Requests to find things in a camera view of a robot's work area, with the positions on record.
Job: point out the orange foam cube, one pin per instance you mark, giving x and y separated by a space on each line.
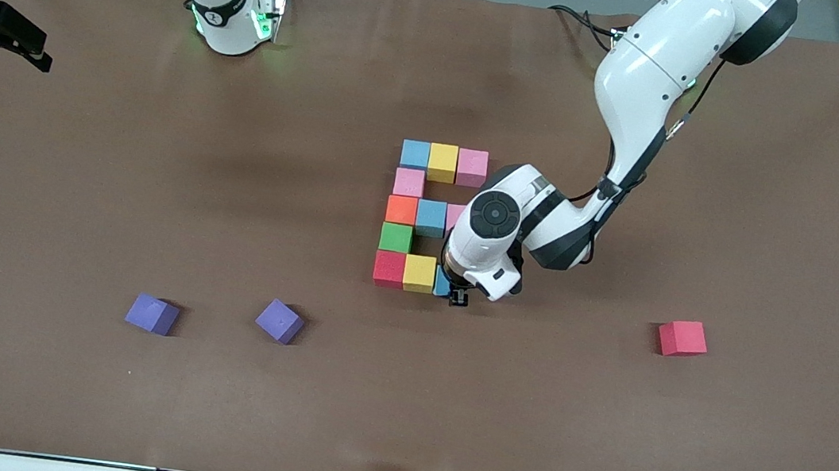
402 209

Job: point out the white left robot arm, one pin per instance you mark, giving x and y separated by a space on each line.
656 64

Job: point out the pink foam cube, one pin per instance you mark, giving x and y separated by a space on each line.
409 182
472 168
454 216

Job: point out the purple foam cube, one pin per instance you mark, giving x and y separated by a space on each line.
150 313
279 320

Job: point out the brown table mat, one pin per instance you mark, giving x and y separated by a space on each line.
49 382

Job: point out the red foam cube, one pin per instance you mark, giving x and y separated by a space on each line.
682 337
389 269

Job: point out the yellow foam cube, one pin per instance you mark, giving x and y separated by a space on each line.
420 273
442 162

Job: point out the right arm base connector panel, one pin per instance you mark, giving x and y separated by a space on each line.
279 10

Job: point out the left arm base connector panel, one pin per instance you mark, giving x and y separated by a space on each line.
617 37

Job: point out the green foam cube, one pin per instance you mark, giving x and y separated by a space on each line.
395 238

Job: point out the light blue foam cube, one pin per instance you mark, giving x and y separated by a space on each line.
415 154
442 282
431 218

